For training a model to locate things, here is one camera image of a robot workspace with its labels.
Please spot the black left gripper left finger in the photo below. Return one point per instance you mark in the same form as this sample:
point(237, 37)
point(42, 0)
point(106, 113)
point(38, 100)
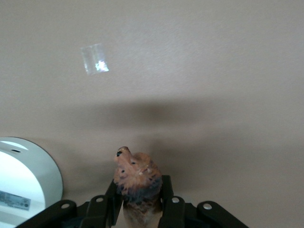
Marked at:
point(99, 211)

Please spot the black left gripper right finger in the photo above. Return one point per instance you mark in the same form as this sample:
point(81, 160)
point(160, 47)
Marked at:
point(175, 213)

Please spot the brown lion statue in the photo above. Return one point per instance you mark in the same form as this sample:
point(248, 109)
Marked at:
point(137, 185)

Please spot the white round desk lamp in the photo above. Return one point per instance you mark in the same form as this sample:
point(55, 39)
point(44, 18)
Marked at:
point(28, 175)

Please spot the clear tape piece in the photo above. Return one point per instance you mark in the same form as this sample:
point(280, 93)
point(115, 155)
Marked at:
point(95, 59)

